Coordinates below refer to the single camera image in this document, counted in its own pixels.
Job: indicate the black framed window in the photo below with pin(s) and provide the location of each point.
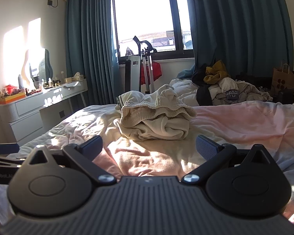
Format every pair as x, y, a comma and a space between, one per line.
147, 9

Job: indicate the pile of light clothes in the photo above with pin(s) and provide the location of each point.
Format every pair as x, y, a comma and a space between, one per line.
240, 90

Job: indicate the black wall socket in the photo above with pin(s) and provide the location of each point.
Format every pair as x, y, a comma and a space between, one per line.
61, 114

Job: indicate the row of cosmetic bottles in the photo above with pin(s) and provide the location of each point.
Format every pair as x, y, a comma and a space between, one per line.
51, 82

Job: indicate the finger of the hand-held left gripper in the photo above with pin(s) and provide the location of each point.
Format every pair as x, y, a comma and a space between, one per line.
5, 148

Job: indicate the cream knit garment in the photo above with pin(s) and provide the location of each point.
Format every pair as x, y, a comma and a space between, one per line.
156, 102

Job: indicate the tissue box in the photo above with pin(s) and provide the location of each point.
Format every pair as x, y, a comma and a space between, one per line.
73, 77

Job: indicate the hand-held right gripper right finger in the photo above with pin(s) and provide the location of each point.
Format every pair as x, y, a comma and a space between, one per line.
207, 147

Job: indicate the pink and white duvet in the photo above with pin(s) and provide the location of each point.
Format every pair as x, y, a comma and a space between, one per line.
235, 124

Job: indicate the small dark ornament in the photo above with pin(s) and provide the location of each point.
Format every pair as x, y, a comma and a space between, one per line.
129, 52

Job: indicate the white dressing table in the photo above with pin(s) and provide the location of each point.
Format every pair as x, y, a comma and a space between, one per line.
31, 112

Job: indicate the white tower appliance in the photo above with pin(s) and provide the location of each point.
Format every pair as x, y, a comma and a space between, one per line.
132, 73

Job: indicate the teal curtain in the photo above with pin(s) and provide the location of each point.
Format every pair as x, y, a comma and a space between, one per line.
88, 41
240, 24

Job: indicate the white quilt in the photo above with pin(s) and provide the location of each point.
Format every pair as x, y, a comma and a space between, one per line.
183, 87

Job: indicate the teal garment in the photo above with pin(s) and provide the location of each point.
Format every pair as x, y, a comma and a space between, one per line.
185, 73

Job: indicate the dark sofa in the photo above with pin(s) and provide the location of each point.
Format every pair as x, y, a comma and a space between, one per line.
252, 80

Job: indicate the yellow garment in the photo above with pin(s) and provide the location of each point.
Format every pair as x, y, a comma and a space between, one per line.
216, 74

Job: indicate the silver folding rack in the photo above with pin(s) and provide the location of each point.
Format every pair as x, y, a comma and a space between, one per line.
148, 63

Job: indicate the orange tray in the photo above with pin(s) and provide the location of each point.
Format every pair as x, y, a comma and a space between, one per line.
11, 99

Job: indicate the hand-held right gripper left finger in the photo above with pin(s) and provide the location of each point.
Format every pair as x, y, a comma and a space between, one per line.
92, 145

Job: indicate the black garment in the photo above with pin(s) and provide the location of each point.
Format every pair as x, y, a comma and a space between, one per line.
202, 90

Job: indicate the white spray bottle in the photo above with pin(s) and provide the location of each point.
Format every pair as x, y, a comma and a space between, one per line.
21, 82

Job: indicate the brown paper bag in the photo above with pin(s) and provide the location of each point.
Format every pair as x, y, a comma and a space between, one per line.
283, 80

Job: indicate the red cloth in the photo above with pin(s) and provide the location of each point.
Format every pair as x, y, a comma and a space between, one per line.
156, 72

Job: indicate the curved table mirror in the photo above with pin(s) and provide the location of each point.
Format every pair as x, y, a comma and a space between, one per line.
39, 64

